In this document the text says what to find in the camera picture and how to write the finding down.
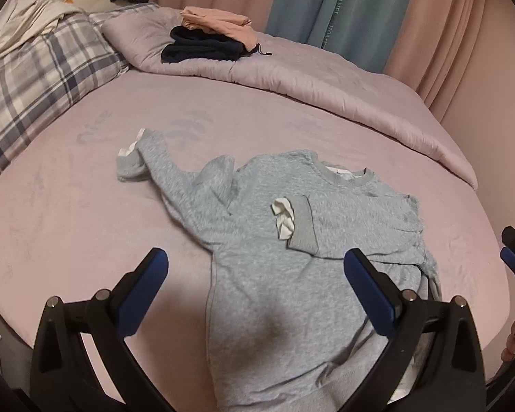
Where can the blue curtain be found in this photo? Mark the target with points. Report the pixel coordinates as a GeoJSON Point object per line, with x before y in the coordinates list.
{"type": "Point", "coordinates": [339, 4]}

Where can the person's right hand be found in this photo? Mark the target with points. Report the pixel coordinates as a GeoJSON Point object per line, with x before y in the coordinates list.
{"type": "Point", "coordinates": [514, 339]}

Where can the plaid pillow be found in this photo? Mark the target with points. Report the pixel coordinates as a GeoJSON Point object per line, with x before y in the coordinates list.
{"type": "Point", "coordinates": [38, 73]}

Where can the lilac comforter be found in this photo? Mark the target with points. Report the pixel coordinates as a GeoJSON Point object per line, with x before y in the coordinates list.
{"type": "Point", "coordinates": [326, 81]}

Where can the white crumpled cloth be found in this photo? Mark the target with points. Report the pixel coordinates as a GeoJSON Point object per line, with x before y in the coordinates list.
{"type": "Point", "coordinates": [21, 21]}

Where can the navy folded garment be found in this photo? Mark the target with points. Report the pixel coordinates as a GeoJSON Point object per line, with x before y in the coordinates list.
{"type": "Point", "coordinates": [197, 47]}

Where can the grey sweatshirt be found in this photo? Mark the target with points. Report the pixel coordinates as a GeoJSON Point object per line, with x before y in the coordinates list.
{"type": "Point", "coordinates": [283, 274]}

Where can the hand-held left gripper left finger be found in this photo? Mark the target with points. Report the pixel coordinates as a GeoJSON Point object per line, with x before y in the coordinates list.
{"type": "Point", "coordinates": [139, 292]}

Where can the peach folded garment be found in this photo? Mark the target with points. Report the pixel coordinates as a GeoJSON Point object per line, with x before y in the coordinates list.
{"type": "Point", "coordinates": [221, 21]}

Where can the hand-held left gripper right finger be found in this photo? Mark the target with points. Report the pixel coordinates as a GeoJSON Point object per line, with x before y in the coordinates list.
{"type": "Point", "coordinates": [371, 294]}

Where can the pink bed sheet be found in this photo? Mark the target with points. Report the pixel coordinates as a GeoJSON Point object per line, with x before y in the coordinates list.
{"type": "Point", "coordinates": [81, 206]}

